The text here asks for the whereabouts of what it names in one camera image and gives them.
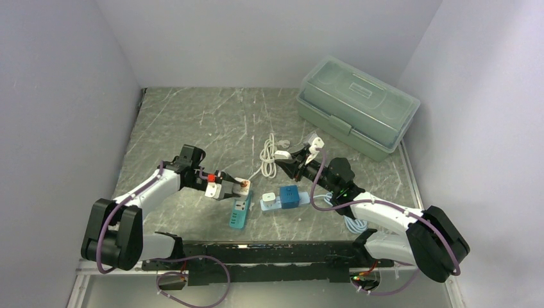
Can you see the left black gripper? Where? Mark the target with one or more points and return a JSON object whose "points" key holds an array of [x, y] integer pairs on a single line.
{"points": [[224, 176]]}

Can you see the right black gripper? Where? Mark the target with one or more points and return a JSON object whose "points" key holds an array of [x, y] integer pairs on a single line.
{"points": [[291, 166]]}

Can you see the white cube socket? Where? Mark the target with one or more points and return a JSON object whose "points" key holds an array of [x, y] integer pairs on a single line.
{"points": [[241, 188]]}

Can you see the teal power strip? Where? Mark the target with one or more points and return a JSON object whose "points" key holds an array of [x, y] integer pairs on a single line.
{"points": [[267, 169]]}

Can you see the blue cube adapter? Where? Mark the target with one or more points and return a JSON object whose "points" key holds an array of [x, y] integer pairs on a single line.
{"points": [[289, 197]]}

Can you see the light blue power strip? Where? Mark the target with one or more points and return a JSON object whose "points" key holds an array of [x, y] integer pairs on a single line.
{"points": [[354, 226]]}

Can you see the small white charger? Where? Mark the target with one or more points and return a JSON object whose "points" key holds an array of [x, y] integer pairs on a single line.
{"points": [[268, 199]]}

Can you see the white blue charger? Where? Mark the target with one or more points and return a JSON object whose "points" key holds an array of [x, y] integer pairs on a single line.
{"points": [[282, 155]]}

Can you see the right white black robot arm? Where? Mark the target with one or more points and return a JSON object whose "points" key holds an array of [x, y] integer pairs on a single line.
{"points": [[425, 238]]}

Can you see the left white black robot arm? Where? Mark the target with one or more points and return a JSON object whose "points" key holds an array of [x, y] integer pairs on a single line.
{"points": [[114, 237]]}

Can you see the green plastic toolbox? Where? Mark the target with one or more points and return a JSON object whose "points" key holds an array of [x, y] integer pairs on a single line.
{"points": [[363, 111]]}

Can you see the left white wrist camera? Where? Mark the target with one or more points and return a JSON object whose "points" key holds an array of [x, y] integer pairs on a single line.
{"points": [[214, 187]]}

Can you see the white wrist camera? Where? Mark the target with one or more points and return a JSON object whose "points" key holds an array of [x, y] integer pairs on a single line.
{"points": [[315, 144], [214, 187]]}

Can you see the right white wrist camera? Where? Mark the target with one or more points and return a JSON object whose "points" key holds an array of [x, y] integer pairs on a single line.
{"points": [[315, 144]]}

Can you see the black base frame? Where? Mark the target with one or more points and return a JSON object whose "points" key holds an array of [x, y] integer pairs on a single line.
{"points": [[218, 262]]}

